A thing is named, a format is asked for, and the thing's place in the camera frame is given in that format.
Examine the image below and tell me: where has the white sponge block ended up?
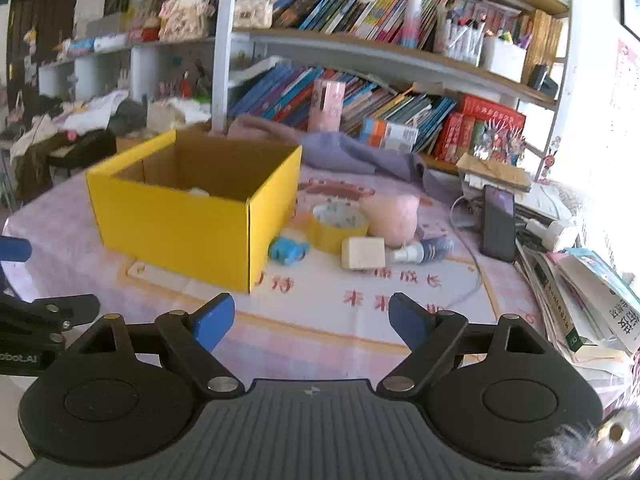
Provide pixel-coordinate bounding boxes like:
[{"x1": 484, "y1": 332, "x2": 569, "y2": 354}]
[{"x1": 341, "y1": 236, "x2": 386, "y2": 271}]

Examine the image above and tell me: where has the pink fluffy plush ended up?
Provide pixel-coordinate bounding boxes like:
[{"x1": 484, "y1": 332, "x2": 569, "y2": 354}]
[{"x1": 359, "y1": 195, "x2": 420, "y2": 247}]

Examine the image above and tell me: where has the blue small toy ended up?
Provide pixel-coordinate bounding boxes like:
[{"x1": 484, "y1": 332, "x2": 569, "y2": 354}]
[{"x1": 268, "y1": 236, "x2": 310, "y2": 266}]

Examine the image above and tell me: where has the yellow tape roll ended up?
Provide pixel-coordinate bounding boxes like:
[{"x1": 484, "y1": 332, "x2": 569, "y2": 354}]
[{"x1": 307, "y1": 203, "x2": 369, "y2": 256}]

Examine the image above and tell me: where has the pink cartoon table mat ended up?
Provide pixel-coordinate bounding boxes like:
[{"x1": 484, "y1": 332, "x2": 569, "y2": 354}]
[{"x1": 3, "y1": 175, "x2": 544, "y2": 382}]

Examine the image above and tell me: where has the black smartphone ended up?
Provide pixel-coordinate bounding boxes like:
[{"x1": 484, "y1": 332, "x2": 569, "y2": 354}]
[{"x1": 480, "y1": 184, "x2": 516, "y2": 263}]

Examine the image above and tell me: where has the yellow cardboard box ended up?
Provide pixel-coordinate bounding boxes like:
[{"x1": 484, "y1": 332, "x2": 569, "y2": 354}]
[{"x1": 86, "y1": 130, "x2": 303, "y2": 292}]

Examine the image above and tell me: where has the brown paper envelope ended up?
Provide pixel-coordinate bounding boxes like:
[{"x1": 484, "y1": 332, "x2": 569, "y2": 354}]
[{"x1": 456, "y1": 153, "x2": 533, "y2": 192}]

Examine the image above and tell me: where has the orange blue white box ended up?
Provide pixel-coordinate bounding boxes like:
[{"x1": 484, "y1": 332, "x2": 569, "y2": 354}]
[{"x1": 358, "y1": 118, "x2": 419, "y2": 154}]

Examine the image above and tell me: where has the red book set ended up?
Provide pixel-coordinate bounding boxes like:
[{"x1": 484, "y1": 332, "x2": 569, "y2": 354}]
[{"x1": 432, "y1": 93, "x2": 526, "y2": 166}]

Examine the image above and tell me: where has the purple cloth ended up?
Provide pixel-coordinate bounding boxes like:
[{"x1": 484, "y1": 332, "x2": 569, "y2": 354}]
[{"x1": 227, "y1": 114, "x2": 462, "y2": 205}]

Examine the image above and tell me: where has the pink cylinder cup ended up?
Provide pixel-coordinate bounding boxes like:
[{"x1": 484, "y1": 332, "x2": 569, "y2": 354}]
[{"x1": 307, "y1": 78, "x2": 346, "y2": 133}]

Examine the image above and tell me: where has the floral doll figure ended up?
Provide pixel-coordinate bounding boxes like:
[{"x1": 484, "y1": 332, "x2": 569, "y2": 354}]
[{"x1": 158, "y1": 0, "x2": 209, "y2": 42}]

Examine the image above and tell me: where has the white quilted handbag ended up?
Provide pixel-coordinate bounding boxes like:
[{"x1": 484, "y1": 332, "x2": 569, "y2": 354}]
[{"x1": 233, "y1": 0, "x2": 273, "y2": 29}]

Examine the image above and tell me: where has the white charging cable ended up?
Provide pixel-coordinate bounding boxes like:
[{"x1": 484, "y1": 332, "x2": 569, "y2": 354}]
[{"x1": 439, "y1": 194, "x2": 490, "y2": 311}]

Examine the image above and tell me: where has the white bookshelf frame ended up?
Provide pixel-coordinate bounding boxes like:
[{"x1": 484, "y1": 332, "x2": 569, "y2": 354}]
[{"x1": 209, "y1": 0, "x2": 574, "y2": 181}]

